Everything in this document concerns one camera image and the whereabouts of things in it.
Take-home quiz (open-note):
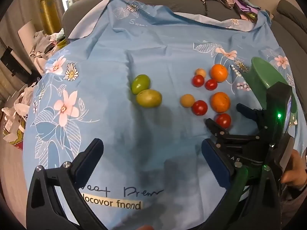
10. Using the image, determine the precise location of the person's right hand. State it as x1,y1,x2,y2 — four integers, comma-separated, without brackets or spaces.
281,150,307,192

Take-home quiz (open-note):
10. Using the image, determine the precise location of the large tan longan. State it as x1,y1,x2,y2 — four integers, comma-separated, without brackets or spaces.
181,94,195,108

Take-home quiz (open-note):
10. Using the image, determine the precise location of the green mango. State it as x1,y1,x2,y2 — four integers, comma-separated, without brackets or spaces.
131,74,151,94

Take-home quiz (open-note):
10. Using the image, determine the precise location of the blue floral cloth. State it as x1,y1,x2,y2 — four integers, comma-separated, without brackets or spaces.
23,0,305,230

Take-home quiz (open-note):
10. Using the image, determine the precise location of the black box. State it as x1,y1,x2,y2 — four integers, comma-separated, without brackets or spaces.
0,49,33,77

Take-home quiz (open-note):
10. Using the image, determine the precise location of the purple garment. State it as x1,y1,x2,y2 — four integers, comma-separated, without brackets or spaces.
234,0,261,21

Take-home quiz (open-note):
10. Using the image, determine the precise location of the pile of pale clothes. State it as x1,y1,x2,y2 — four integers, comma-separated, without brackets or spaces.
29,27,66,63

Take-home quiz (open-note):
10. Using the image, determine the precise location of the gold curtain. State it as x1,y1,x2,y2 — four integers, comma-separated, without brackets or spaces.
36,0,168,34

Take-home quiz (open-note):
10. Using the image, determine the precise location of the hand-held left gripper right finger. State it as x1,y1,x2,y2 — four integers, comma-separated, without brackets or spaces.
199,138,281,230

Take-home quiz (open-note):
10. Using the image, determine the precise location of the green bowl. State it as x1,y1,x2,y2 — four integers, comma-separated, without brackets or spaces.
242,57,299,137

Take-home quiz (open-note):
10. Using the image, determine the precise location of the yellow-green mango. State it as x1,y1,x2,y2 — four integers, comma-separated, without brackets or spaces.
136,89,163,107

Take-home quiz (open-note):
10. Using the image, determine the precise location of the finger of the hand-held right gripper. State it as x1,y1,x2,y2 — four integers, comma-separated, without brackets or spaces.
236,103,265,130
205,118,264,154

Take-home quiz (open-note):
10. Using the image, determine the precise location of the orange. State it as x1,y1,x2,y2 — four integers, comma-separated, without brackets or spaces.
210,92,231,113
210,64,228,82

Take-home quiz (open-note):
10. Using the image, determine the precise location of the grey sofa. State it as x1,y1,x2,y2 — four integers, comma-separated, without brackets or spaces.
61,0,307,60

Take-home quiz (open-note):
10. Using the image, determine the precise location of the white board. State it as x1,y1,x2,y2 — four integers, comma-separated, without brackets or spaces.
18,20,36,53

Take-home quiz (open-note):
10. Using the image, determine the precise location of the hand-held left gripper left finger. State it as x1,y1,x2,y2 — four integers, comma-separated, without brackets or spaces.
26,138,113,230

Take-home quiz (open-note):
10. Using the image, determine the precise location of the red tomato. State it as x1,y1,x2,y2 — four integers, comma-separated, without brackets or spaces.
215,113,232,129
192,75,205,88
191,100,208,116
205,79,218,91

